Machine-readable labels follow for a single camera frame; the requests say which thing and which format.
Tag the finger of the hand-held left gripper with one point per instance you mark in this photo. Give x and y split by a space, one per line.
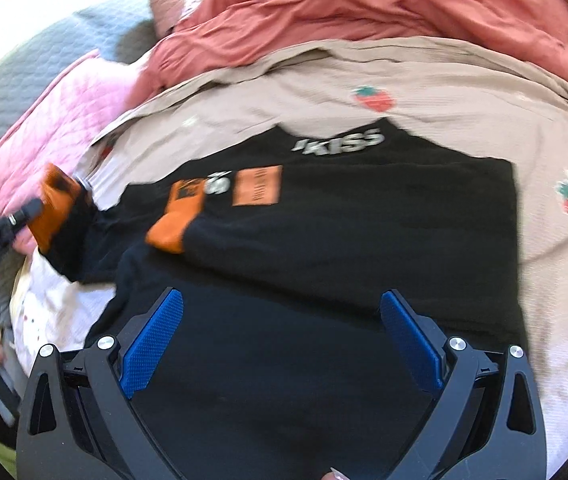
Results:
26 212

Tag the beige printed blanket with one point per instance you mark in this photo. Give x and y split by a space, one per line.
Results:
414 110

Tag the red-pink comforter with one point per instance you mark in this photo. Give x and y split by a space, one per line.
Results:
389 0

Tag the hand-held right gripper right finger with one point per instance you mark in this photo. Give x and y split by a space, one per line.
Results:
409 335

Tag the person's right hand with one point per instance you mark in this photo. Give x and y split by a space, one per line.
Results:
334 474

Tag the grey quilted blanket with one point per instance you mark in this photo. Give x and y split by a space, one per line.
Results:
28 55

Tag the black sweatshirt with orange cuffs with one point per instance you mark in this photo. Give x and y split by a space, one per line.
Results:
314 260

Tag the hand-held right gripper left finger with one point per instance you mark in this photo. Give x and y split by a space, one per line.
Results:
156 340

